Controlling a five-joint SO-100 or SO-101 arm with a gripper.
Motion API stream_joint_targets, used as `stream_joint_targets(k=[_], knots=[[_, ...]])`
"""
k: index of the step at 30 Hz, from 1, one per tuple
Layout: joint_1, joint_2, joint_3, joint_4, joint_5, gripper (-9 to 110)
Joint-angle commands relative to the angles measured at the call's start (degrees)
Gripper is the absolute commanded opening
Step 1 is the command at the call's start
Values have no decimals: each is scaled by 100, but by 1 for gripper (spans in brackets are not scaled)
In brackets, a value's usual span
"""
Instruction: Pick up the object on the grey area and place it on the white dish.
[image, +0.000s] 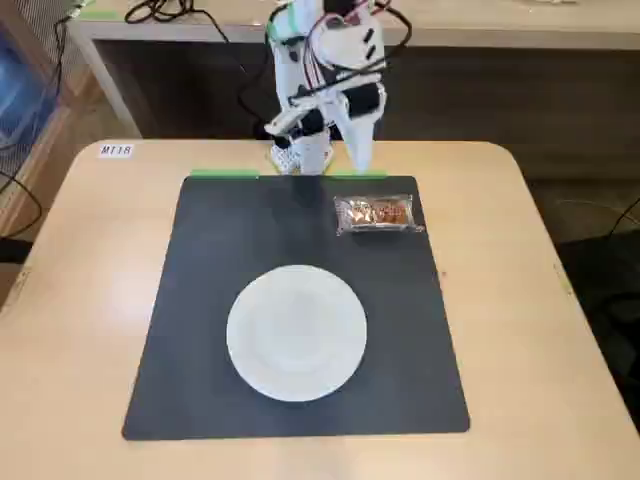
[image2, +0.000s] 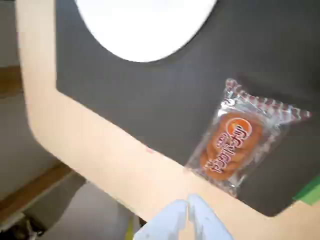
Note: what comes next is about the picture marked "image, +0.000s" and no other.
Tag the green tape on desk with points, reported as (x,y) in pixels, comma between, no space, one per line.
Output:
(98,15)

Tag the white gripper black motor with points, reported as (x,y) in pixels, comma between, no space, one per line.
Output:
(358,131)

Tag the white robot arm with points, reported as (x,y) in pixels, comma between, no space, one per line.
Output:
(290,75)

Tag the beige table edge sticker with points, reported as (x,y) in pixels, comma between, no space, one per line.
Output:
(564,280)

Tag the short green tape strip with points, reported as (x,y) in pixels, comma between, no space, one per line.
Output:
(367,174)

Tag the white label MT18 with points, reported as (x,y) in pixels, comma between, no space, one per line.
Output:
(115,150)

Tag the white long desk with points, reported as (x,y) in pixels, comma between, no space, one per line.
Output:
(450,35)

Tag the brown snack packet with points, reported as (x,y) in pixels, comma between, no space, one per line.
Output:
(377,214)

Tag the blue plastic bin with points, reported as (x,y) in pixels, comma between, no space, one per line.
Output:
(22,85)

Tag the wooden shelf unit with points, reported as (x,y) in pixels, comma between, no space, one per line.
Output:
(65,115)

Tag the dark grey square mat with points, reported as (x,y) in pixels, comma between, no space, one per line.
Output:
(200,350)

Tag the black block beside table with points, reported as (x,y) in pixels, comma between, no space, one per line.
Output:
(14,250)

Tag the white round dish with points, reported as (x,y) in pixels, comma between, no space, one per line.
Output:
(297,332)

